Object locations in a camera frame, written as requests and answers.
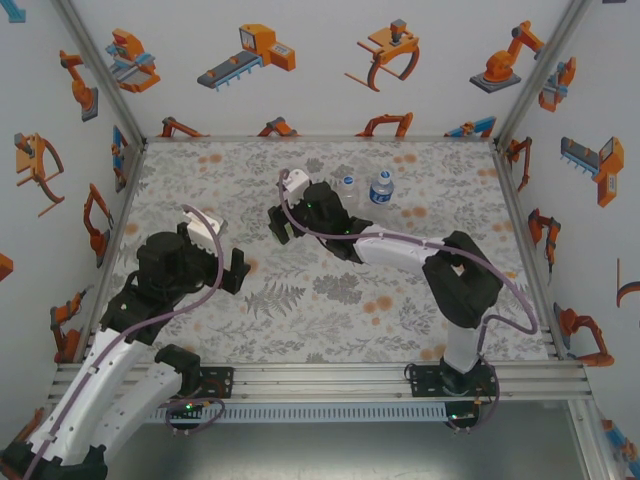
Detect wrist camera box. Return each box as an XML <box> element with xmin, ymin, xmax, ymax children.
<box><xmin>179</xmin><ymin>209</ymin><xmax>226</xmax><ymax>254</ymax></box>
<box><xmin>279</xmin><ymin>168</ymin><xmax>312</xmax><ymax>197</ymax></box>

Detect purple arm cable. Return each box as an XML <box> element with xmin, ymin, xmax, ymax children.
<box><xmin>276</xmin><ymin>168</ymin><xmax>537</xmax><ymax>435</ymax></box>
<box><xmin>22</xmin><ymin>203</ymin><xmax>225</xmax><ymax>480</ymax></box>

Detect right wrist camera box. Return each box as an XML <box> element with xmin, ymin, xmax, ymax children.
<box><xmin>279</xmin><ymin>168</ymin><xmax>312</xmax><ymax>197</ymax></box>

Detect blue label plastic bottle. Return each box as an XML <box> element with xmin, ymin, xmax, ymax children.
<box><xmin>368</xmin><ymin>169</ymin><xmax>396</xmax><ymax>206</ymax></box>

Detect grey floral tablecloth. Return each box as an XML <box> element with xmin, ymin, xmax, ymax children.
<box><xmin>82</xmin><ymin>139</ymin><xmax>556</xmax><ymax>365</ymax></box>

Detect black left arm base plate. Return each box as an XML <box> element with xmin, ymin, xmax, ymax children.
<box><xmin>169</xmin><ymin>366</ymin><xmax>235</xmax><ymax>400</ymax></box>

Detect aluminium frame leg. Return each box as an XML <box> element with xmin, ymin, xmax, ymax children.
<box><xmin>568</xmin><ymin>401</ymin><xmax>620</xmax><ymax>480</ymax></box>

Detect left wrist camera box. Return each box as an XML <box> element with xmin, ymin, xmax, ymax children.
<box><xmin>179</xmin><ymin>209</ymin><xmax>226</xmax><ymax>254</ymax></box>

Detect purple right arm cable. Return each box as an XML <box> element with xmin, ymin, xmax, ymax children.
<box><xmin>276</xmin><ymin>168</ymin><xmax>537</xmax><ymax>435</ymax></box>

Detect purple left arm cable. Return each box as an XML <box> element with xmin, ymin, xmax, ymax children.
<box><xmin>22</xmin><ymin>203</ymin><xmax>225</xmax><ymax>480</ymax></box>

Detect aluminium frame post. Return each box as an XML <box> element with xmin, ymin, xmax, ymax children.
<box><xmin>492</xmin><ymin>0</ymin><xmax>596</xmax><ymax>151</ymax></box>
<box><xmin>49</xmin><ymin>0</ymin><xmax>150</xmax><ymax>149</ymax></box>

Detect white slotted cable duct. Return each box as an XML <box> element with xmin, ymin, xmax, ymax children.
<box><xmin>154</xmin><ymin>403</ymin><xmax>449</xmax><ymax>424</ymax></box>

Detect aluminium frame mounting rail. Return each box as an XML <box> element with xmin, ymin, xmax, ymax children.
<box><xmin>47</xmin><ymin>362</ymin><xmax>594</xmax><ymax>404</ymax></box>

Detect aluminium table end rail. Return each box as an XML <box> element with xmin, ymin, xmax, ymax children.
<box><xmin>143</xmin><ymin>134</ymin><xmax>499</xmax><ymax>145</ymax></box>

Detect aluminium table side rail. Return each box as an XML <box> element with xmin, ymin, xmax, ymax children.
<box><xmin>74</xmin><ymin>139</ymin><xmax>150</xmax><ymax>364</ymax></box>
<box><xmin>489</xmin><ymin>139</ymin><xmax>571</xmax><ymax>361</ymax></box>

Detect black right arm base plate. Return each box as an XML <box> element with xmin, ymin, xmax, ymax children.
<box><xmin>408</xmin><ymin>363</ymin><xmax>501</xmax><ymax>399</ymax></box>

